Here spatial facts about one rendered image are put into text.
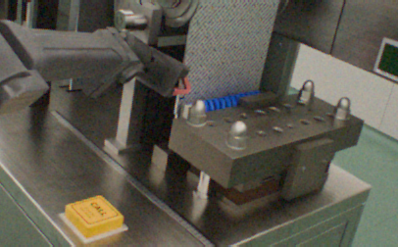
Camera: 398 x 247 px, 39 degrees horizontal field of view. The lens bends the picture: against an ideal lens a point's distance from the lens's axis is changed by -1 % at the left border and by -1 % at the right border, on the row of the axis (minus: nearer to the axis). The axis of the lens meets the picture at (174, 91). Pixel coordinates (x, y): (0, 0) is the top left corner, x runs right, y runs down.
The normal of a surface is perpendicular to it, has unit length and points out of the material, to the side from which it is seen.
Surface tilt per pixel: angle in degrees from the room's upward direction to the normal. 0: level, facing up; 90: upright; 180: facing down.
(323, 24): 90
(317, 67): 90
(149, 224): 0
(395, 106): 90
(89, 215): 0
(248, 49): 90
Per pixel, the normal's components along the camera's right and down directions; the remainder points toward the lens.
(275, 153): 0.63, 0.39
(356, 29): -0.76, 0.13
